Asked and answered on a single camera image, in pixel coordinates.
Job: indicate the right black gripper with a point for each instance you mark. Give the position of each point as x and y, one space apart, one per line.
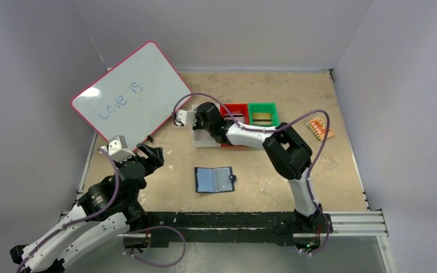
196 121

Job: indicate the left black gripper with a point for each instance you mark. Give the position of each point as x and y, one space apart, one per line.
154 154

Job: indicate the white plastic bin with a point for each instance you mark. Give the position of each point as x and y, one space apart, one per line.
201 138

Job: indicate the red plastic bin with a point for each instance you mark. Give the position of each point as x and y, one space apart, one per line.
236 110

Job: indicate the green plastic bin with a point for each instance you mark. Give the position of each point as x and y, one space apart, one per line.
264 108

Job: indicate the blue leather card holder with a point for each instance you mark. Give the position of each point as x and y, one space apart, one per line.
214 180

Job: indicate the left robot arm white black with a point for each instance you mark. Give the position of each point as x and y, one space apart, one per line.
107 209

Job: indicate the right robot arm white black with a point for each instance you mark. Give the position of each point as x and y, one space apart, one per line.
288 152

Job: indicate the silver credit card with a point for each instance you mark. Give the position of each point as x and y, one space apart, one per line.
231 120

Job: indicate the gold credit card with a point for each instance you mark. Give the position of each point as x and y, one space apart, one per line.
261 119

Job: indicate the orange card with pattern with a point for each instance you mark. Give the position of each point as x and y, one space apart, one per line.
318 128

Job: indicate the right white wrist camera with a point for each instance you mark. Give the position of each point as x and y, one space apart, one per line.
185 118

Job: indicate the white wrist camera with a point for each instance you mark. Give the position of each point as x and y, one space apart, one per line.
185 118
118 150

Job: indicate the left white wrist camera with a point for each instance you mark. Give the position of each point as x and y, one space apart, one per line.
118 150

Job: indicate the whiteboard with pink frame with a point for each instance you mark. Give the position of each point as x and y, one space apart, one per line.
134 98

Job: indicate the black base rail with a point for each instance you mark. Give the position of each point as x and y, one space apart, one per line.
279 228

